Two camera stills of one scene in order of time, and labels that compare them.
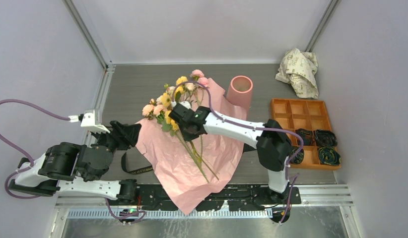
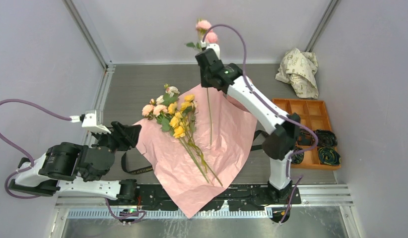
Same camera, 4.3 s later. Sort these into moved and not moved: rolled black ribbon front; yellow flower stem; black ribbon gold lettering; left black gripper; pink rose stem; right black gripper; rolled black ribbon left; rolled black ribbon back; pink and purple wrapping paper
Moved: pink rose stem; right black gripper; yellow flower stem
Not moved: left black gripper; rolled black ribbon left; rolled black ribbon back; black ribbon gold lettering; pink and purple wrapping paper; rolled black ribbon front
